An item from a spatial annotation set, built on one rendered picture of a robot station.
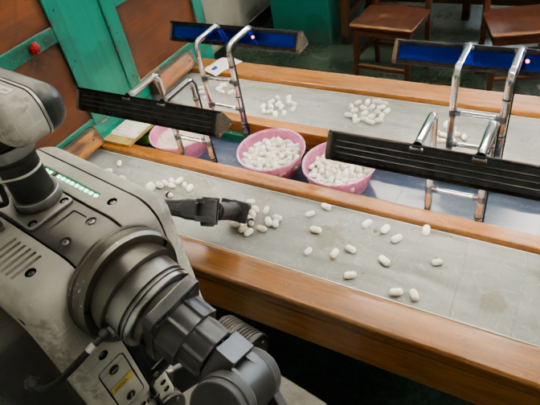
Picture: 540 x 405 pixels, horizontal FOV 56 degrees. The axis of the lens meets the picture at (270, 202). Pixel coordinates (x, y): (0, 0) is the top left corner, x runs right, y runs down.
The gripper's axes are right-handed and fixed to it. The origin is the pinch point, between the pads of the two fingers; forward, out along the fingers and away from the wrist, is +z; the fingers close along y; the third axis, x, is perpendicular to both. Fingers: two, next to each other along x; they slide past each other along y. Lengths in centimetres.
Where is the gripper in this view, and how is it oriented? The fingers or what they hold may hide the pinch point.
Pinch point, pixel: (247, 210)
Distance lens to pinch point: 171.8
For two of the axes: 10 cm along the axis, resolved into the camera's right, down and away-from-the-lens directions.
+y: -8.8, -2.1, 4.3
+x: -1.9, 9.8, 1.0
